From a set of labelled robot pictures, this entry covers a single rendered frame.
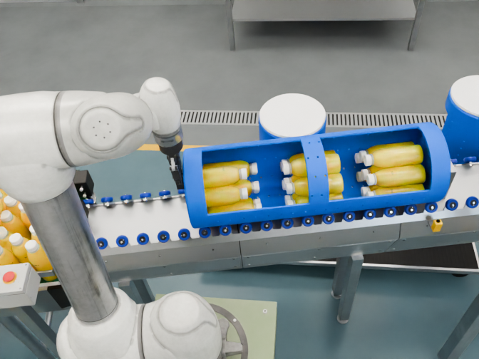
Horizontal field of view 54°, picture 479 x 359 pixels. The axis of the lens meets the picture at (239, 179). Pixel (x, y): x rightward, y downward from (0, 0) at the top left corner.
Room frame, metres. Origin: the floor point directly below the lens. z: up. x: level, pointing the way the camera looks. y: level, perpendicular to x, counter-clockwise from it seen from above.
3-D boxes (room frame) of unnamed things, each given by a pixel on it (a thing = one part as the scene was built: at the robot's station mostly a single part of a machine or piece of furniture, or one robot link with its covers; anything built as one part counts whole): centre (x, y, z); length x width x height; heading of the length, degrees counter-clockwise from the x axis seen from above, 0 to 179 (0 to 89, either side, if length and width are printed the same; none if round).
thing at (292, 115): (1.48, -0.25, 1.03); 0.28 x 0.28 x 0.01
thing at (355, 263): (1.02, -0.46, 0.31); 0.06 x 0.06 x 0.63; 0
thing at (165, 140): (1.06, 0.20, 1.39); 0.09 x 0.09 x 0.06
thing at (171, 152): (1.06, 0.20, 1.32); 0.08 x 0.07 x 0.09; 0
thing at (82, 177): (1.28, 0.64, 0.95); 0.10 x 0.07 x 0.10; 0
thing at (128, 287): (1.01, 0.52, 0.31); 0.06 x 0.06 x 0.63; 0
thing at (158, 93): (1.06, 0.21, 1.50); 0.13 x 0.11 x 0.16; 90
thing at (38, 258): (0.91, 0.71, 0.99); 0.07 x 0.07 x 0.18
